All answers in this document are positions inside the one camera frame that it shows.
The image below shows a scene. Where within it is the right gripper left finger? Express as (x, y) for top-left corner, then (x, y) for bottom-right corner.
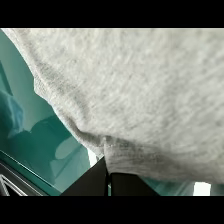
(61, 156), (109, 197)

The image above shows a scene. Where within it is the grey shirt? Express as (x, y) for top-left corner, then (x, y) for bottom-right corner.
(1, 28), (224, 185)

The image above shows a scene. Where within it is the silver frame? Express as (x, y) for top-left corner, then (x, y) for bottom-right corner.
(0, 159), (48, 197)

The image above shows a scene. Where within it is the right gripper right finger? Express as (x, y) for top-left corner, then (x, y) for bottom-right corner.
(110, 172), (161, 197)

